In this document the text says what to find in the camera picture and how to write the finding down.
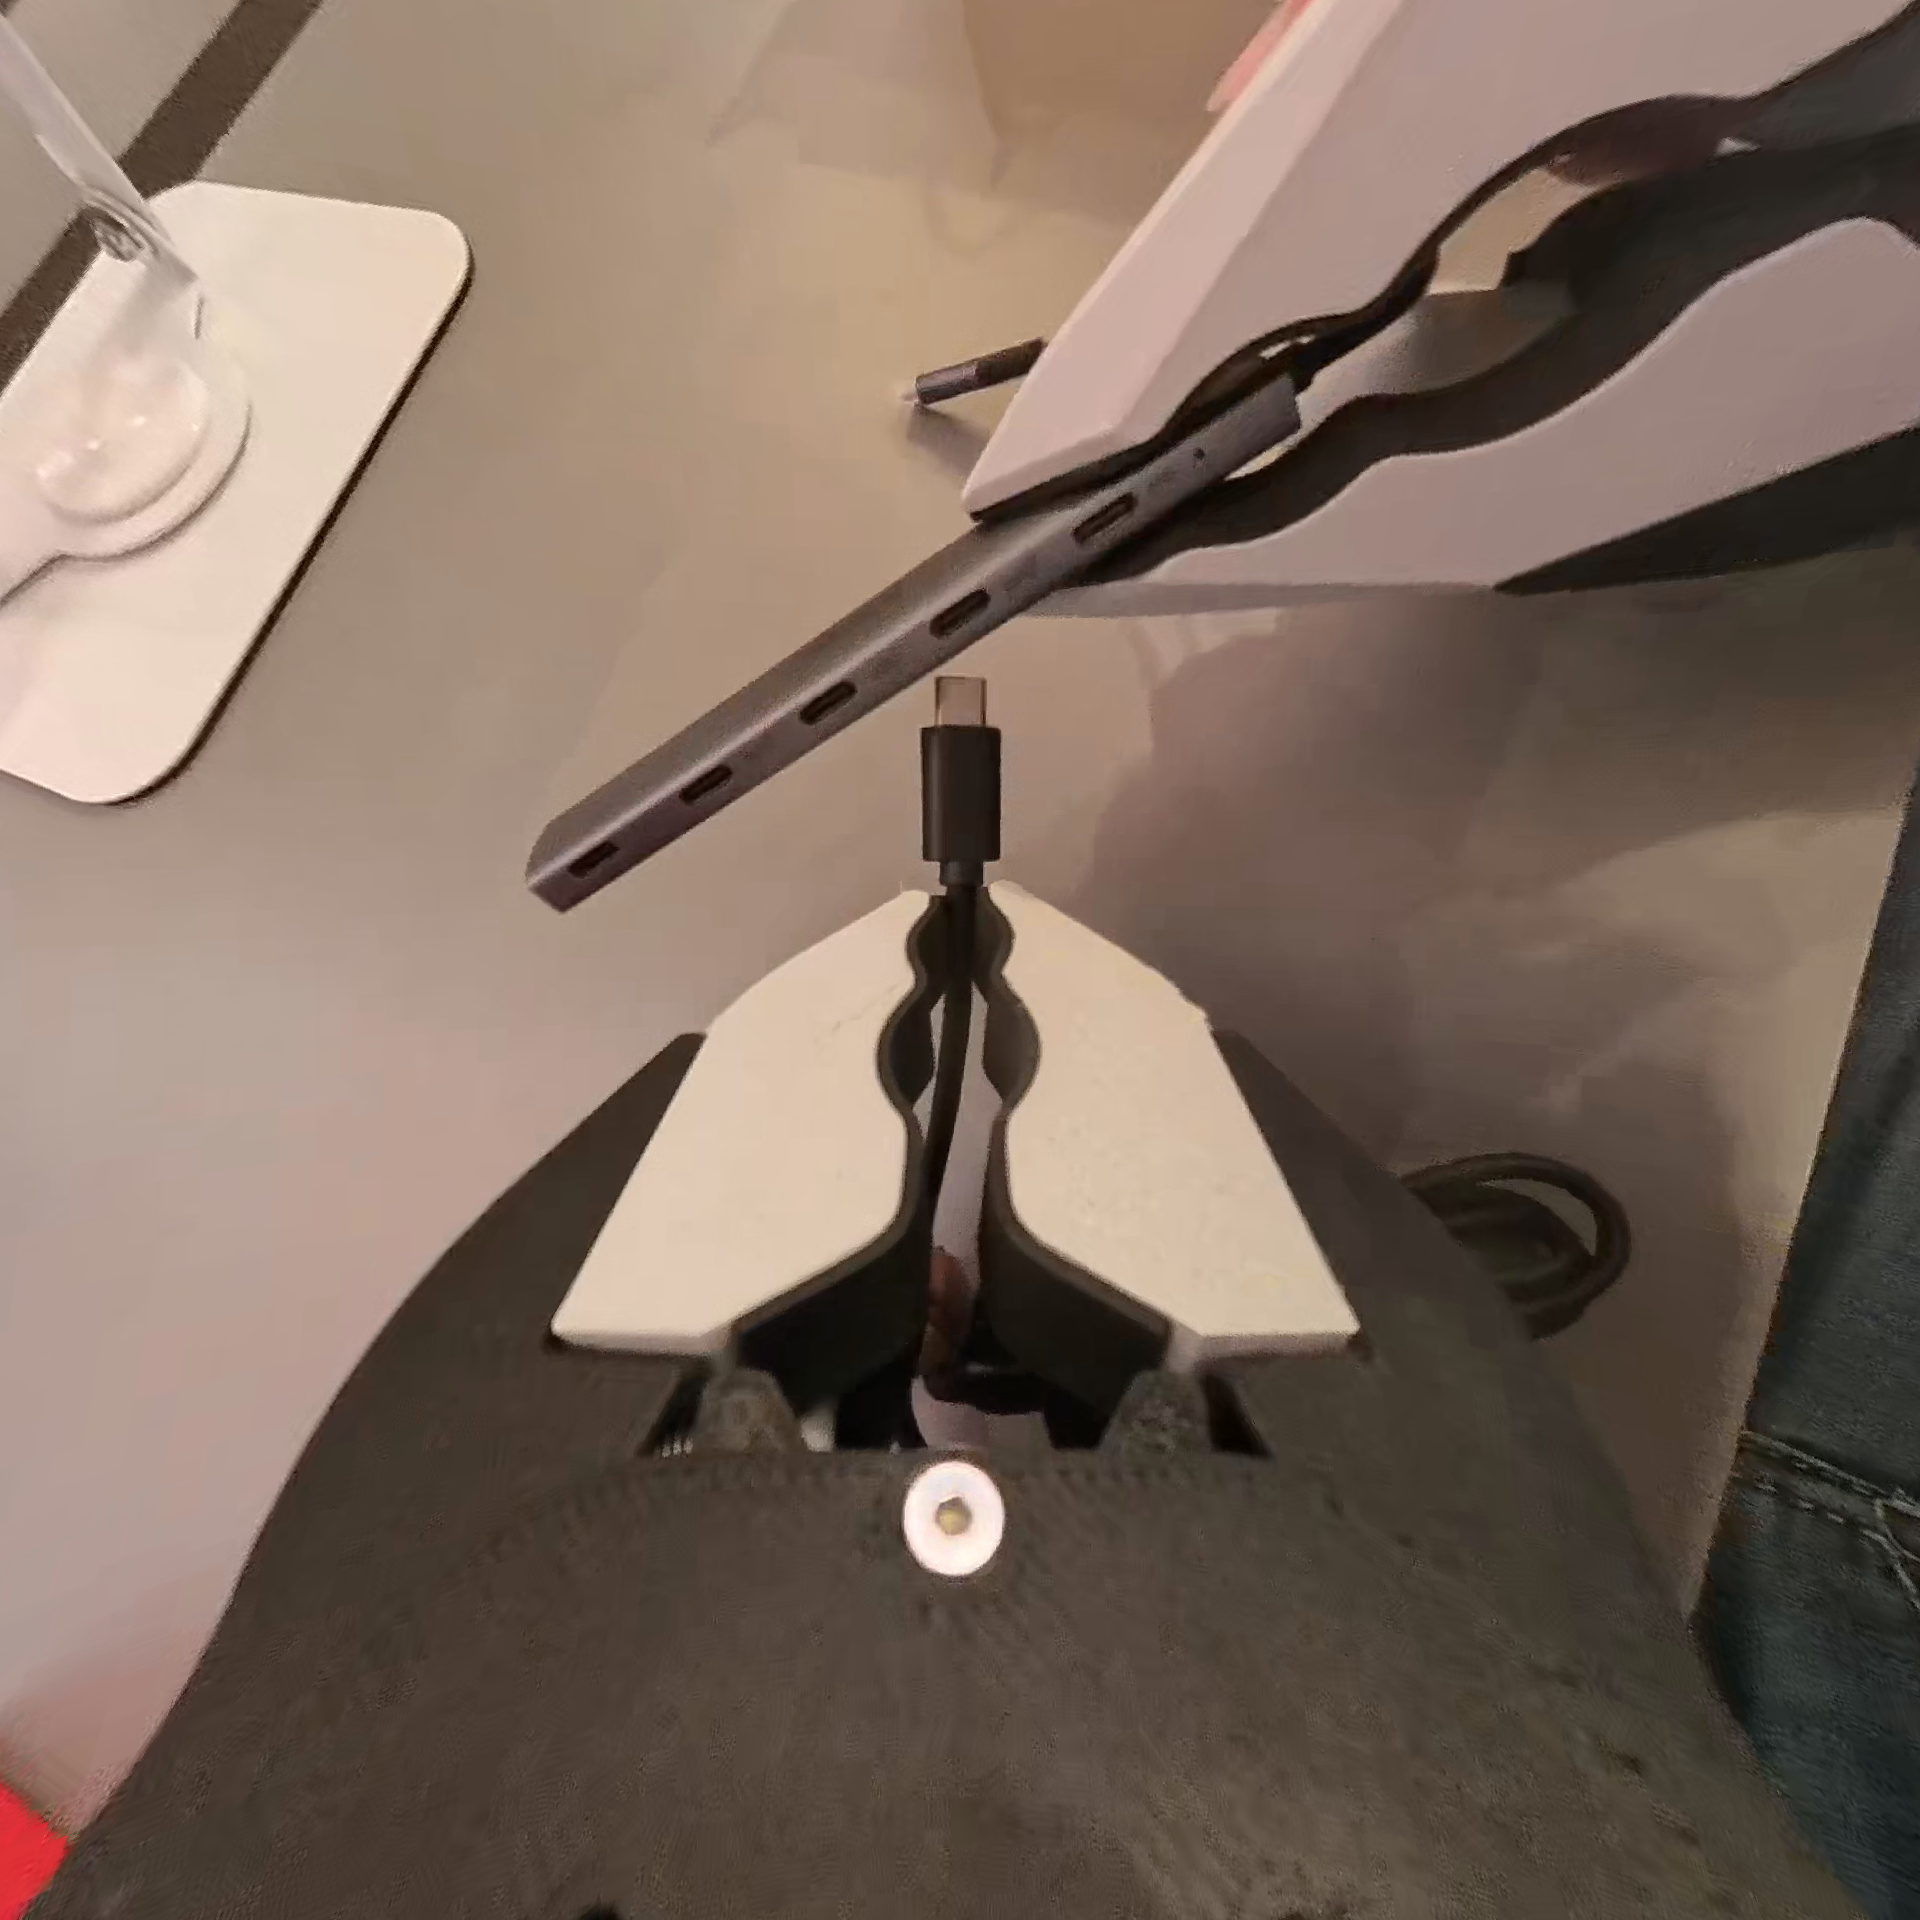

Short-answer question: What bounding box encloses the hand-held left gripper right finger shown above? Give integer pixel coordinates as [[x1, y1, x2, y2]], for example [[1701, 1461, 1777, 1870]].
[[986, 881, 1368, 1396]]

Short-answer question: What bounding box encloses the person's jeans leg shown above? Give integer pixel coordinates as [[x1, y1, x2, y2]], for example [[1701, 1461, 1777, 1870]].
[[1696, 782, 1920, 1920]]

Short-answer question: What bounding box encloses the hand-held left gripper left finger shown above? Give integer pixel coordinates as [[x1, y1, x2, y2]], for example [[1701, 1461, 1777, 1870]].
[[553, 886, 957, 1406]]

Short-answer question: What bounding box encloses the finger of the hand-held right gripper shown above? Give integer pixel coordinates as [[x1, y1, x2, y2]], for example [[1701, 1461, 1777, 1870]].
[[961, 0, 1878, 519], [1051, 197, 1920, 618]]

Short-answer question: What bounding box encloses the grey usb hub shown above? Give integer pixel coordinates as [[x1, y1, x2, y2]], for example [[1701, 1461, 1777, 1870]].
[[529, 407, 1311, 916]]

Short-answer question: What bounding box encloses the black usb-c cable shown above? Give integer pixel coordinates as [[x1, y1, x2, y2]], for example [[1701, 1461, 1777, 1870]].
[[911, 686, 1637, 1413]]

